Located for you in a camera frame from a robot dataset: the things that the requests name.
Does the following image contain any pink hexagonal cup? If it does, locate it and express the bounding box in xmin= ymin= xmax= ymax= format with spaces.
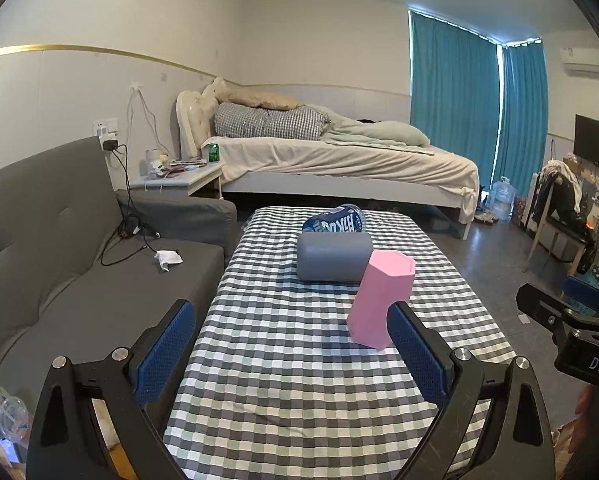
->
xmin=346 ymin=249 xmax=417 ymax=350

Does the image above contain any grey cylindrical cup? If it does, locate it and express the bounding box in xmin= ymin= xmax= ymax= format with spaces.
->
xmin=296 ymin=232 xmax=373 ymax=284

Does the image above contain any teal laundry basket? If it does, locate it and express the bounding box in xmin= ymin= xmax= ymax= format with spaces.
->
xmin=562 ymin=276 xmax=599 ymax=318

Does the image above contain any white crumpled tissue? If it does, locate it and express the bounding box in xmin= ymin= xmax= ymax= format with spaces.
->
xmin=154 ymin=249 xmax=184 ymax=272

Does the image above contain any checkered tablecloth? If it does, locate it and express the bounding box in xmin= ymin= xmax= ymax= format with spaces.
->
xmin=163 ymin=205 xmax=519 ymax=480

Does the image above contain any grey sofa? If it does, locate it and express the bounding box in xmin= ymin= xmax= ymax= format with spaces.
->
xmin=0 ymin=138 xmax=238 ymax=406

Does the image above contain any blue labelled plastic bottle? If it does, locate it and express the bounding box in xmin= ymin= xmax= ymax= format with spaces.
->
xmin=301 ymin=204 xmax=365 ymax=233

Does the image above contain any wooden chair with clothes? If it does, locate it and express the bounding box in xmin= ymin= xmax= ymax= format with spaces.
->
xmin=524 ymin=159 xmax=598 ymax=276

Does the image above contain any large water jug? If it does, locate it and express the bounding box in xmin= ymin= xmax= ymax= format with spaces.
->
xmin=489 ymin=177 xmax=515 ymax=221

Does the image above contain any white bedside table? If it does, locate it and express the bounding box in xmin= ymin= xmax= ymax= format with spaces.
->
xmin=130 ymin=162 xmax=225 ymax=200

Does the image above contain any black television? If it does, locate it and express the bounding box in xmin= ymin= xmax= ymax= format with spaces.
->
xmin=574 ymin=115 xmax=599 ymax=167

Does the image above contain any teal curtain right panel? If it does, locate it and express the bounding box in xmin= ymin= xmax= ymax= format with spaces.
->
xmin=493 ymin=40 xmax=549 ymax=195

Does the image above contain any teal curtain panel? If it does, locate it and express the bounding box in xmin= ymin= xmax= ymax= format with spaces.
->
xmin=410 ymin=12 xmax=500 ymax=185
xmin=493 ymin=40 xmax=549 ymax=195

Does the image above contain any beige bed sheet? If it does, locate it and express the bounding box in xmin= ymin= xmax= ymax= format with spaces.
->
xmin=203 ymin=136 xmax=479 ymax=216

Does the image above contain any green soda can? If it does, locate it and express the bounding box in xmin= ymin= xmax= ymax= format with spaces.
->
xmin=208 ymin=143 xmax=220 ymax=164

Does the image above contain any light green blanket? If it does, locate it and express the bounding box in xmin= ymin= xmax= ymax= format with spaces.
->
xmin=308 ymin=104 xmax=431 ymax=148

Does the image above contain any checkered pillow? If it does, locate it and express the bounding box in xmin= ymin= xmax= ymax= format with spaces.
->
xmin=213 ymin=102 xmax=329 ymax=141

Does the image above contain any teal curtain left panel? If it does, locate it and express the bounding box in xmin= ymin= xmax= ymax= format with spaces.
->
xmin=410 ymin=12 xmax=500 ymax=185

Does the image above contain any beige pillow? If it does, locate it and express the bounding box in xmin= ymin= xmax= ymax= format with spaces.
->
xmin=216 ymin=89 xmax=303 ymax=110

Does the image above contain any black charger with cable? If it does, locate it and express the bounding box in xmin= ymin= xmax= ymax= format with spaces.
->
xmin=99 ymin=140 xmax=160 ymax=268

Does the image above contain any white bed frame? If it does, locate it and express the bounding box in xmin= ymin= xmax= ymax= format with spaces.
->
xmin=175 ymin=79 xmax=474 ymax=229

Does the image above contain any wall air conditioner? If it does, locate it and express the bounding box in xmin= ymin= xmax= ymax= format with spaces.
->
xmin=560 ymin=47 xmax=599 ymax=78

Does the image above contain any white wall cable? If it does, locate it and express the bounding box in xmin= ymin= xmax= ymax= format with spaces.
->
xmin=124 ymin=83 xmax=174 ymax=162

